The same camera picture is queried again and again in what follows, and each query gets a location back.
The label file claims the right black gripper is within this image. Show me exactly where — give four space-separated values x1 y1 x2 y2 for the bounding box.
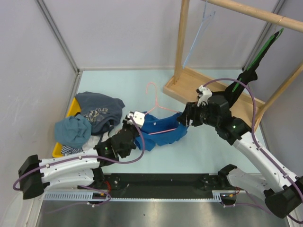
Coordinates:
176 100 220 128

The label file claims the blue tank top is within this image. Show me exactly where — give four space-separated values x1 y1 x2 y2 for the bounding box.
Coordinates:
135 112 187 151

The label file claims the pink wire hanger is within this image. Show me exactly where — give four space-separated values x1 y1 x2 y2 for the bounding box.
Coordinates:
145 82 178 135

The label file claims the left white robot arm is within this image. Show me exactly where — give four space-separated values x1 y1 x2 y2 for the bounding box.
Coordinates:
13 123 142 200

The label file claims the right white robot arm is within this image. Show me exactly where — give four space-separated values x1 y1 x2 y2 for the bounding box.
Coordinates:
177 96 303 218

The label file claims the black garment on hanger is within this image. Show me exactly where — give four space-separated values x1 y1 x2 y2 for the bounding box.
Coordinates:
210 34 281 109

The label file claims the green hanger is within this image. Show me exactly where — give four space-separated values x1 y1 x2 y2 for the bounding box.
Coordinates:
237 28 284 85

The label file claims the white garment with stripes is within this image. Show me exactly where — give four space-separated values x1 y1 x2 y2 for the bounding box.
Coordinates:
60 132 112 157

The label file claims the wooden clothes rack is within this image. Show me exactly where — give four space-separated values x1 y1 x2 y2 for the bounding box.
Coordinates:
162 0 303 139

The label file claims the grey-blue printed t-shirt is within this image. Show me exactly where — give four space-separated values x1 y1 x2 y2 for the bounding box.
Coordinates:
75 92 125 135

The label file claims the light teal garment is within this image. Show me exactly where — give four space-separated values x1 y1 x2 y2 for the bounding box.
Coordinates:
54 114 92 149

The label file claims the yellow plastic basket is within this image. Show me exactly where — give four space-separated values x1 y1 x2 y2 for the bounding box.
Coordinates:
52 98 81 158

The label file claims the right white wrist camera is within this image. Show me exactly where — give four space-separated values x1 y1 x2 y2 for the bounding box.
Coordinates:
196 86 213 107

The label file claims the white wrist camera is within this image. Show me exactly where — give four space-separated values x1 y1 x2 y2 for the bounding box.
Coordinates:
196 86 213 107
125 111 145 128

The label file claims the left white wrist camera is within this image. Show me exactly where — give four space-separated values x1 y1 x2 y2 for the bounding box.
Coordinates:
125 111 145 128

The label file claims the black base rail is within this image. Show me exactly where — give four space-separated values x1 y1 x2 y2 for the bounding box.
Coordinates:
89 173 240 200

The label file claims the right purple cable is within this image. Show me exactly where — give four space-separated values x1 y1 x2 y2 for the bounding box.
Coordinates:
202 78 303 224

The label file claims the purple cable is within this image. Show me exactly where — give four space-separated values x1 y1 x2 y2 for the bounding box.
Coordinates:
202 78 303 224
13 115 145 191

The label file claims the light blue wire hanger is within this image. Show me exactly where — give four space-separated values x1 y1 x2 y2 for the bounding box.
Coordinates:
182 1 216 69

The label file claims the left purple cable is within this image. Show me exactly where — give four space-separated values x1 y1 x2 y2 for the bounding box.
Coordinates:
13 115 145 191

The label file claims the aluminium frame post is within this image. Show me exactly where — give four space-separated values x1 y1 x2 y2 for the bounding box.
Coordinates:
35 0 82 76

